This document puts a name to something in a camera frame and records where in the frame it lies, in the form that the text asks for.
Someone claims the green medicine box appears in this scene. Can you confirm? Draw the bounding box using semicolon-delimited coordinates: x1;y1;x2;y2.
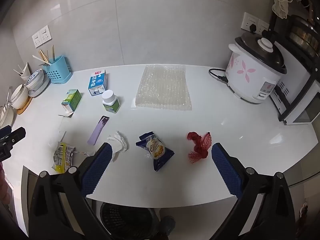
59;89;82;117

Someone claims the large white bowl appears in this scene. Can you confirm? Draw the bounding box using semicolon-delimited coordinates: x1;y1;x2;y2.
11;84;29;110

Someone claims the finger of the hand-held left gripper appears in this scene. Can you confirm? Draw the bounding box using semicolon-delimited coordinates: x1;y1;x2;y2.
0;125;12;138
3;127;27;147

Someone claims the black mesh trash bin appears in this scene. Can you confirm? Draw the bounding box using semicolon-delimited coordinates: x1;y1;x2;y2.
100;202;160;240

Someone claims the white microwave oven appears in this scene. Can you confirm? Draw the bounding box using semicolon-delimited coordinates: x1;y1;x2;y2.
270;47;320;125

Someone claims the person's blue shoe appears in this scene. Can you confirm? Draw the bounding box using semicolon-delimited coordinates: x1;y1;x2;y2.
160;216;176;240

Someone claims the white wall socket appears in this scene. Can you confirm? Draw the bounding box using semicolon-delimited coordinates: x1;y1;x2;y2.
32;32;43;48
241;12;260;32
39;25;52;43
257;19;270;34

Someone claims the blue utensil holder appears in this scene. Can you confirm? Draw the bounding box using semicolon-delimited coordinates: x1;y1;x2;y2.
42;54;73;84

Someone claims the white medicine bottle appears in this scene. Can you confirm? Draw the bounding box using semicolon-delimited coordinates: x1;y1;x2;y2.
102;90;121;114

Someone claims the dark blue snack packet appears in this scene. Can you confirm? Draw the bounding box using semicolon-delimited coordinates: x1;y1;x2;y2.
136;131;175;172

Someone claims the white cup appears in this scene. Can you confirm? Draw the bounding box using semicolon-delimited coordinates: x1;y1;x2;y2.
20;64;32;82

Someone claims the clear plastic bag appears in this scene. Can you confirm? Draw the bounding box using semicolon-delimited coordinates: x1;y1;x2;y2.
57;117;73;143

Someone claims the dark stacked steamer pot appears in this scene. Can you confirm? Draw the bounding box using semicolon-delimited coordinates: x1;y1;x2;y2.
287;15;320;63

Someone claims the blue patterned bowl stack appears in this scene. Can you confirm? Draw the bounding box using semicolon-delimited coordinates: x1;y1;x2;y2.
25;69;47;90

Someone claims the red mesh net bag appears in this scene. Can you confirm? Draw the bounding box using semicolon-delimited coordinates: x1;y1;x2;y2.
187;131;212;165

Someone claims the white tissue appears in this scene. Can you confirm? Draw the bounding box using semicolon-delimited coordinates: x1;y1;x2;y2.
107;131;128;162

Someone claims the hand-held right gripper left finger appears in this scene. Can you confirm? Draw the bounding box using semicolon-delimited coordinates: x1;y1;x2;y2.
26;142;113;240

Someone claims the white floral rice cooker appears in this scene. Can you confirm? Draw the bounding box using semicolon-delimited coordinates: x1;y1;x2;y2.
225;36;287;103

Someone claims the purple flat packet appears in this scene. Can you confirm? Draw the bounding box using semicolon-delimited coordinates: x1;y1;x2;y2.
87;116;110;145

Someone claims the wooden coaster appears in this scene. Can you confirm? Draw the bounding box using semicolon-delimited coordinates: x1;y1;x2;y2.
17;96;33;115

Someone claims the yellow snack wrapper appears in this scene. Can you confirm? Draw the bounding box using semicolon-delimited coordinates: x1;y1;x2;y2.
52;142;75;173

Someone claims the white plate stack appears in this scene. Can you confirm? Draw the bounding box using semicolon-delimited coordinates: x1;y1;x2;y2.
28;76;50;98

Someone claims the blue and white milk carton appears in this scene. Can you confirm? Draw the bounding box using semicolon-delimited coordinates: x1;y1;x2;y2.
88;69;108;97

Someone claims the bubble wrap sheet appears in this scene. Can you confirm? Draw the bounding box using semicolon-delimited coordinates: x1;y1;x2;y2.
135;65;193;111

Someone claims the black power cord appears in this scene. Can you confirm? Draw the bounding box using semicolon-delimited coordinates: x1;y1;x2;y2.
209;68;229;83

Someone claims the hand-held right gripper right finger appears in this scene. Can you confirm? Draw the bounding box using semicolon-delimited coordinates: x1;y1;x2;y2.
211;142;299;240

